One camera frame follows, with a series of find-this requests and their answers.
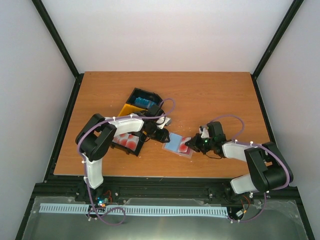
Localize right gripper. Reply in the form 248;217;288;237
185;133;215;155

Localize pink leather card holder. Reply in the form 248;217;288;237
162;132;194;159

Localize three-compartment card bin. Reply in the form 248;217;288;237
109;87;163;157

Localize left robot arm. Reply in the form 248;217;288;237
75;105;172;202

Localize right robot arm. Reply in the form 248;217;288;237
185;121;294;195

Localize red and white card stack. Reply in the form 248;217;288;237
113;133;139;151

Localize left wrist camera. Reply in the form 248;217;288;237
156;116;172;129

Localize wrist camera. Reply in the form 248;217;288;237
199;125;210;139
156;116;172;129

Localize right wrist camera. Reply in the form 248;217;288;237
199;125;210;139

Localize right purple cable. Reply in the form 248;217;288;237
199;114;294;196

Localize left black frame post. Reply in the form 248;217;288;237
31;0;85;81

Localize black frame post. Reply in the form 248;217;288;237
31;0;85;81
251;0;304;81

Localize black aluminium rail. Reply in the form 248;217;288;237
32;174;300;208

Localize light blue cable duct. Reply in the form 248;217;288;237
38;203;228;218

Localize right black frame post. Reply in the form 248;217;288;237
251;0;304;81

